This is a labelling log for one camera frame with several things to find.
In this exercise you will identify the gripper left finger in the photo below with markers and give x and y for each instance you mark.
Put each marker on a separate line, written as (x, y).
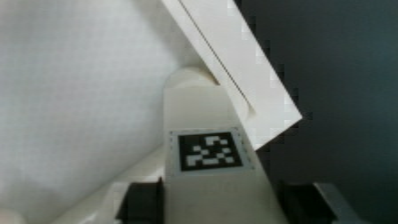
(140, 210)

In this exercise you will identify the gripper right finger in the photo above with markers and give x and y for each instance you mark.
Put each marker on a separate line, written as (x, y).
(313, 204)

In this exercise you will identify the white desk top panel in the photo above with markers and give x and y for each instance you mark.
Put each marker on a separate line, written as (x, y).
(89, 53)

